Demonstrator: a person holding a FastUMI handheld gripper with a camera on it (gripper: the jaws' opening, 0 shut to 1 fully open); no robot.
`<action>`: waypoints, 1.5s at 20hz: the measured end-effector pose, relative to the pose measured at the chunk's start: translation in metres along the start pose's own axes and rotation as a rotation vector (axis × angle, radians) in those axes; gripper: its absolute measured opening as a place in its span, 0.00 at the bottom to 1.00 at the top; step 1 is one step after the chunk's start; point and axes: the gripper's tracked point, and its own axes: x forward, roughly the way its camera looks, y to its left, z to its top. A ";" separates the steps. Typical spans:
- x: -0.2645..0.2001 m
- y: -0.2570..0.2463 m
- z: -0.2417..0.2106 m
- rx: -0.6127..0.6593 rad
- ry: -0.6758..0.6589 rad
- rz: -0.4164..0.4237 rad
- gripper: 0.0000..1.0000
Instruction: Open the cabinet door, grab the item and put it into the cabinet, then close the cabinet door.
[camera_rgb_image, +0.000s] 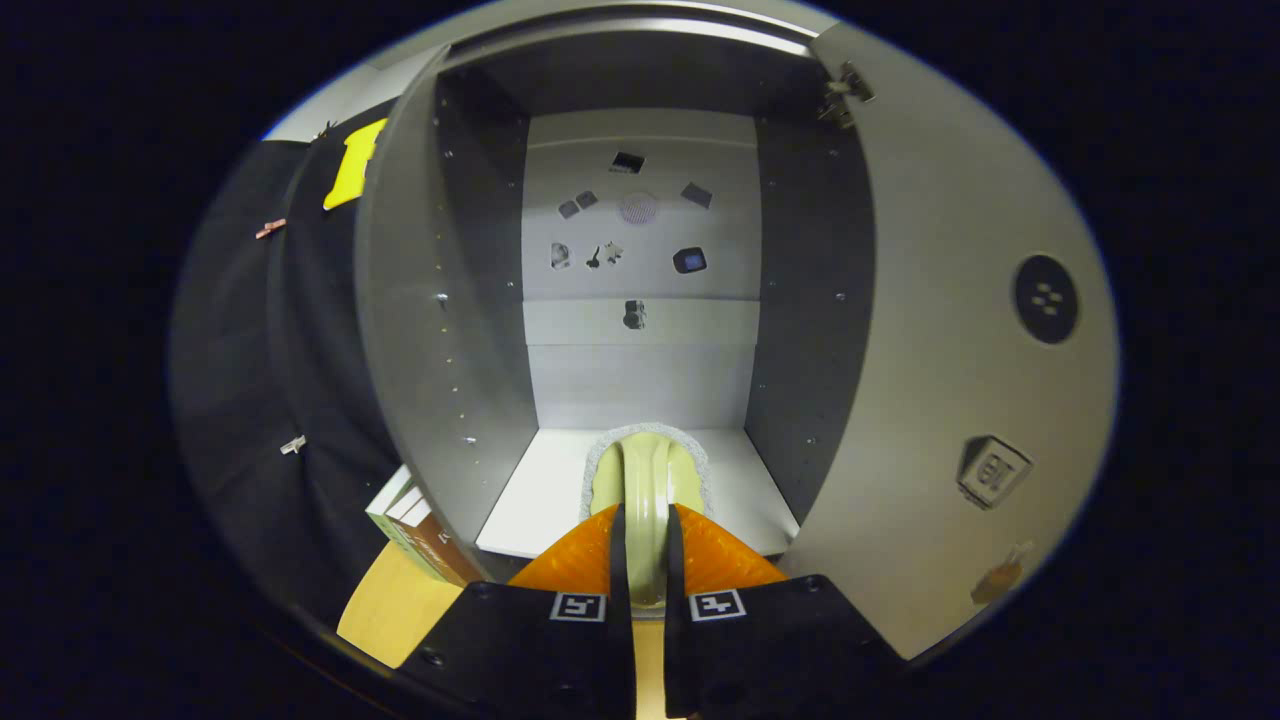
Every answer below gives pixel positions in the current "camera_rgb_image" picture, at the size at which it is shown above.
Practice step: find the silver cloth clip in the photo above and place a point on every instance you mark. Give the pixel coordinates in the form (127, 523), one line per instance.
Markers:
(293, 445)

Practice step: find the red cloth clip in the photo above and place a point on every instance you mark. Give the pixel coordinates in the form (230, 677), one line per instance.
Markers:
(270, 229)

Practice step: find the dark grey cabinet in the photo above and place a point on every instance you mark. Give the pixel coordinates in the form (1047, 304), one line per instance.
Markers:
(480, 300)

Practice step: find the metal door hinge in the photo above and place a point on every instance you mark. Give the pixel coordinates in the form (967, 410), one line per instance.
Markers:
(845, 90)

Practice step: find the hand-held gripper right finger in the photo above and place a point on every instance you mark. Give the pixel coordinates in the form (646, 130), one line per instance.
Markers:
(680, 650)

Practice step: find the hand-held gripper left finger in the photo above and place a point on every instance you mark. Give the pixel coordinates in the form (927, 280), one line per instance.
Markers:
(618, 650)

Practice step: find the white cabinet shelf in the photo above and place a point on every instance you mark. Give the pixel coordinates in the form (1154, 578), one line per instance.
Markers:
(540, 490)

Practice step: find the brown book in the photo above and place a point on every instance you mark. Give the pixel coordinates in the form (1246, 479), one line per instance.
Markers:
(440, 555)

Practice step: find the black backdrop cloth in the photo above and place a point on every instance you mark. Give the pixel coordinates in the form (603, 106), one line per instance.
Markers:
(240, 400)

